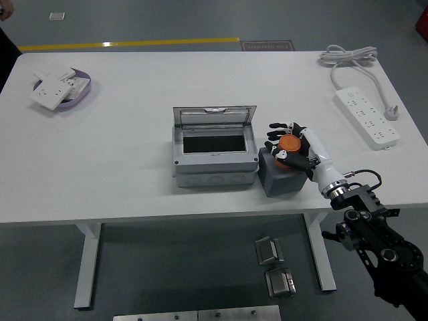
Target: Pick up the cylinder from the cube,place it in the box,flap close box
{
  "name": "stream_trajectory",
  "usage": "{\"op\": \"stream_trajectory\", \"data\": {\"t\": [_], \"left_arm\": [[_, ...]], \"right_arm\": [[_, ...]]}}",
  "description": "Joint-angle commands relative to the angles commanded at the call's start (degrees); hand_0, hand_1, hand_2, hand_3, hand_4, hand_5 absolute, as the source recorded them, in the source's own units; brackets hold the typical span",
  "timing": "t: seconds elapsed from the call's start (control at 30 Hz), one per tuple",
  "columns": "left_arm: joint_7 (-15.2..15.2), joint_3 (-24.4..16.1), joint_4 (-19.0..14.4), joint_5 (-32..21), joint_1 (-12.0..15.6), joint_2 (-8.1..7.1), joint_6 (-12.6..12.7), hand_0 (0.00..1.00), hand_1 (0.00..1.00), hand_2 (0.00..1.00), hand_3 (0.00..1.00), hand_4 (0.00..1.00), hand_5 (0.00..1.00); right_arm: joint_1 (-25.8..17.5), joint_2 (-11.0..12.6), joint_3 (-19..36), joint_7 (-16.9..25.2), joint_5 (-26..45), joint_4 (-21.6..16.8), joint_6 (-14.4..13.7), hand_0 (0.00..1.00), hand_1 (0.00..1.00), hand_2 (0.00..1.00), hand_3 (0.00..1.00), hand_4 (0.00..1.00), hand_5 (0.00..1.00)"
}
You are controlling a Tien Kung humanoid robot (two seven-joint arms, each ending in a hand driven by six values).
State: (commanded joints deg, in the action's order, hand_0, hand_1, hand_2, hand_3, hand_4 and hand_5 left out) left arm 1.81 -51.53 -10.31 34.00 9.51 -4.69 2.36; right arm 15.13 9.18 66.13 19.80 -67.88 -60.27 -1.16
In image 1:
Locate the yellow floor tape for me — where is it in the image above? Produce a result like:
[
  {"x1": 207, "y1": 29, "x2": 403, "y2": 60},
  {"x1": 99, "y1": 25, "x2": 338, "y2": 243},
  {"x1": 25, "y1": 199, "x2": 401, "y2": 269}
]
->
[{"x1": 18, "y1": 36, "x2": 241, "y2": 53}]

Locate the large white wall socket panel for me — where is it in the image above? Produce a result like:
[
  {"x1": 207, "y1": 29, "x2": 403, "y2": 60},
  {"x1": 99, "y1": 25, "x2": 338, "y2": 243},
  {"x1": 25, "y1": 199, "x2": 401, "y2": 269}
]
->
[{"x1": 28, "y1": 77, "x2": 76, "y2": 111}]

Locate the purple oval tray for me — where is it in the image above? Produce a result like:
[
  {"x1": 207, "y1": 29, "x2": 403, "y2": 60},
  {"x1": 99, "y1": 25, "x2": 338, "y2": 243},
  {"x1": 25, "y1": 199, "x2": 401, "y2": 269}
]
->
[{"x1": 32, "y1": 68, "x2": 92, "y2": 113}]

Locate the orange cylinder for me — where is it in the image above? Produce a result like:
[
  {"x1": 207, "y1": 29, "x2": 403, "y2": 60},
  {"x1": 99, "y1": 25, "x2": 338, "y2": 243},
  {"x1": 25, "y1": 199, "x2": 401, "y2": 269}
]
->
[{"x1": 274, "y1": 134, "x2": 304, "y2": 171}]

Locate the red object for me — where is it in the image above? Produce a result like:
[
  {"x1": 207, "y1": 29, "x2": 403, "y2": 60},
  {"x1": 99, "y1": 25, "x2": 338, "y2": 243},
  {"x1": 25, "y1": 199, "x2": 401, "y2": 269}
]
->
[{"x1": 414, "y1": 6, "x2": 428, "y2": 34}]

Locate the grey cube with round hole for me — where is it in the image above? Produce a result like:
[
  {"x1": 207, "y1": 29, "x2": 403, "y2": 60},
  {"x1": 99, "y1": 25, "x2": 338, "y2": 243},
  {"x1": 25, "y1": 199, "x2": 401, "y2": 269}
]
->
[{"x1": 257, "y1": 146, "x2": 308, "y2": 199}]

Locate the grey electrical box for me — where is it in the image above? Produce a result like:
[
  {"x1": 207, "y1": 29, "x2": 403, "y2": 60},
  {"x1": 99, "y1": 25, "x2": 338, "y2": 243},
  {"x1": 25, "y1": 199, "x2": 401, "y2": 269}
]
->
[{"x1": 171, "y1": 105, "x2": 260, "y2": 188}]

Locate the white panel with printed labels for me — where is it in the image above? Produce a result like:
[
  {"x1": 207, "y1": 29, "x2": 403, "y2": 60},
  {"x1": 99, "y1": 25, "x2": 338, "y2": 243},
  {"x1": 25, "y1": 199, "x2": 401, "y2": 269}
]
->
[{"x1": 65, "y1": 76, "x2": 91, "y2": 101}]

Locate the white switch panel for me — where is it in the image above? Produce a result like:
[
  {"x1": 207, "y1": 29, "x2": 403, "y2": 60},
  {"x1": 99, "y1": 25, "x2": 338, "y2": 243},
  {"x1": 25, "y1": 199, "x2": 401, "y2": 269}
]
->
[{"x1": 32, "y1": 66, "x2": 76, "y2": 82}]

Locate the person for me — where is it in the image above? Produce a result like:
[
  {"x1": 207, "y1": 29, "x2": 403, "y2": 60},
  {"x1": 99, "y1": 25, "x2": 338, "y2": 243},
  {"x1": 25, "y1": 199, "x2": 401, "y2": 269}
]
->
[{"x1": 0, "y1": 26, "x2": 23, "y2": 95}]

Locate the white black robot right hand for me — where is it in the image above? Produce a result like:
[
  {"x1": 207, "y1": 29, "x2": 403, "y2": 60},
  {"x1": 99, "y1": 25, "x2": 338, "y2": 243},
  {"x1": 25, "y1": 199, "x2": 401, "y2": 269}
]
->
[{"x1": 264, "y1": 121, "x2": 349, "y2": 196}]

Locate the metal bracket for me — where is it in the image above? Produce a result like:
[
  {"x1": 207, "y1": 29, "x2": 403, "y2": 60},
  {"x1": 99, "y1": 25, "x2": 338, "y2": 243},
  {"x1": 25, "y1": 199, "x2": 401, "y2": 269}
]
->
[
  {"x1": 254, "y1": 235, "x2": 285, "y2": 267},
  {"x1": 264, "y1": 267, "x2": 298, "y2": 299}
]

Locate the grey metal plate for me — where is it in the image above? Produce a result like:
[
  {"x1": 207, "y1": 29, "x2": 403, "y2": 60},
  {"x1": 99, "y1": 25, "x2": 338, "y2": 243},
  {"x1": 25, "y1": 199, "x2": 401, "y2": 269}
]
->
[
  {"x1": 197, "y1": 304, "x2": 282, "y2": 321},
  {"x1": 112, "y1": 310, "x2": 199, "y2": 321}
]

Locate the brown floor sign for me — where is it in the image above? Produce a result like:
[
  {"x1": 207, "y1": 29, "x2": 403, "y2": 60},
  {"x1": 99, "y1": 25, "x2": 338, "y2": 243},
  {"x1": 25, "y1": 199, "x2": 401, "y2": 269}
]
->
[{"x1": 240, "y1": 39, "x2": 297, "y2": 52}]

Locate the white table leg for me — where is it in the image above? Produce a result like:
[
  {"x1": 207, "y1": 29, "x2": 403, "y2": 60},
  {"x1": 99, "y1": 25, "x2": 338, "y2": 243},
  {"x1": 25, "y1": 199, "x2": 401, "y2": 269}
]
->
[
  {"x1": 73, "y1": 222, "x2": 103, "y2": 310},
  {"x1": 302, "y1": 212, "x2": 337, "y2": 292}
]

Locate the person's left hand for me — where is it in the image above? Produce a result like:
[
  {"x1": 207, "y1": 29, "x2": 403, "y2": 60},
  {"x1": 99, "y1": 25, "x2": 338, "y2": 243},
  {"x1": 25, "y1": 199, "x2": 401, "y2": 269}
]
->
[{"x1": 0, "y1": 0, "x2": 15, "y2": 21}]

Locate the white power strip with cord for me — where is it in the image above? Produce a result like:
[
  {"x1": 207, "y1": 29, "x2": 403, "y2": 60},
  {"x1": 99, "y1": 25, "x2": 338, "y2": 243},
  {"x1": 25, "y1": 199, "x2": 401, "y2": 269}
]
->
[{"x1": 318, "y1": 44, "x2": 401, "y2": 151}]

